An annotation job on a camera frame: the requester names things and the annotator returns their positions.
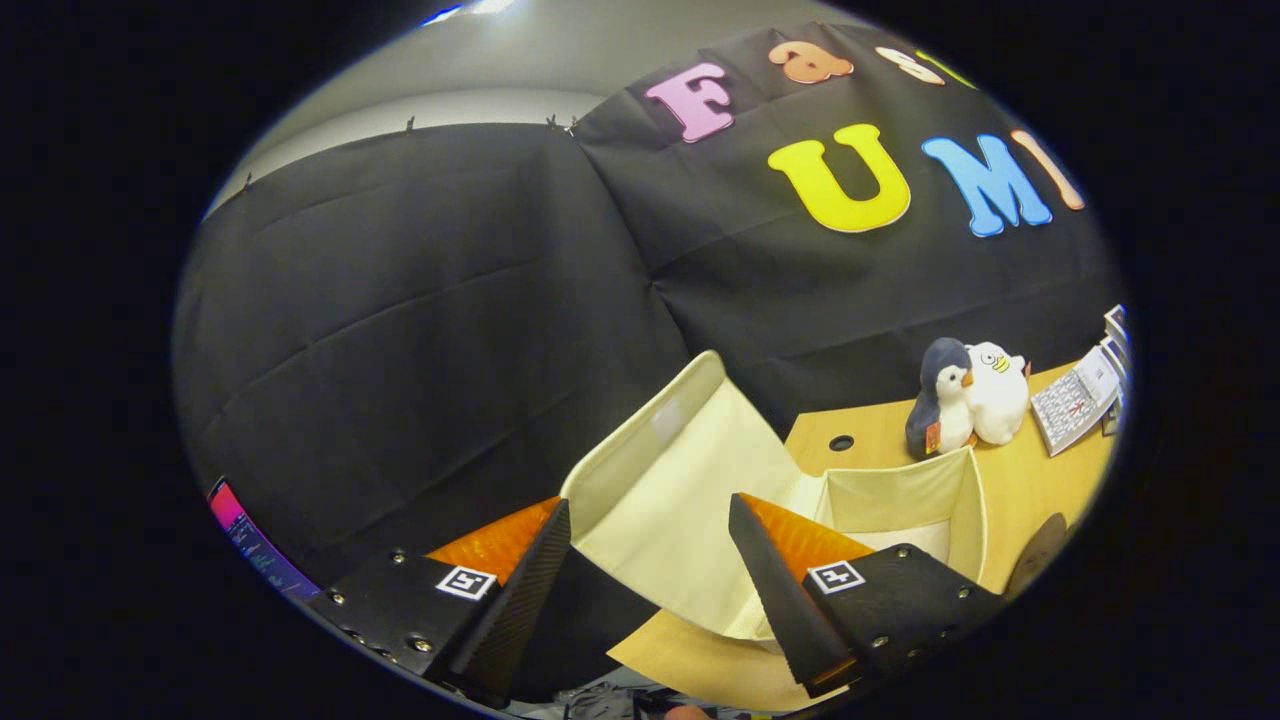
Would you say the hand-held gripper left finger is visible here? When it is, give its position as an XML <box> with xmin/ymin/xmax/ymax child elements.
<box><xmin>305</xmin><ymin>497</ymin><xmax>573</xmax><ymax>706</ymax></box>

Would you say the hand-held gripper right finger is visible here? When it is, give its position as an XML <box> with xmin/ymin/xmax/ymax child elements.
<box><xmin>728</xmin><ymin>492</ymin><xmax>1006</xmax><ymax>700</ymax></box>

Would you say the beige fabric storage box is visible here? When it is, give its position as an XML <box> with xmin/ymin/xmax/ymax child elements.
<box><xmin>560</xmin><ymin>350</ymin><xmax>991</xmax><ymax>643</ymax></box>

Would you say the brown fuzzy shoe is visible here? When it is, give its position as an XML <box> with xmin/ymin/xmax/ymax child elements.
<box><xmin>1003</xmin><ymin>512</ymin><xmax>1069</xmax><ymax>601</ymax></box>

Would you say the grey penguin plush toy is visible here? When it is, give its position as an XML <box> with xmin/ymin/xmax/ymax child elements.
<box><xmin>905</xmin><ymin>337</ymin><xmax>976</xmax><ymax>462</ymax></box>

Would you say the black backdrop cloth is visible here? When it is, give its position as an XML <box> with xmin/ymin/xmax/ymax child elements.
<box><xmin>172</xmin><ymin>20</ymin><xmax>1126</xmax><ymax>701</ymax></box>

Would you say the computer monitor screen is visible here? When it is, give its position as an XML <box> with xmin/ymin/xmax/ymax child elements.
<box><xmin>207</xmin><ymin>478</ymin><xmax>322</xmax><ymax>602</ymax></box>

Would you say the white duck plush toy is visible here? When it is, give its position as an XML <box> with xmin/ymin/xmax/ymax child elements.
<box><xmin>965</xmin><ymin>342</ymin><xmax>1032</xmax><ymax>447</ymax></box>

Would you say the patterned cover white book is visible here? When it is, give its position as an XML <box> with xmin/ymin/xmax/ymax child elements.
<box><xmin>1030</xmin><ymin>345</ymin><xmax>1122</xmax><ymax>458</ymax></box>

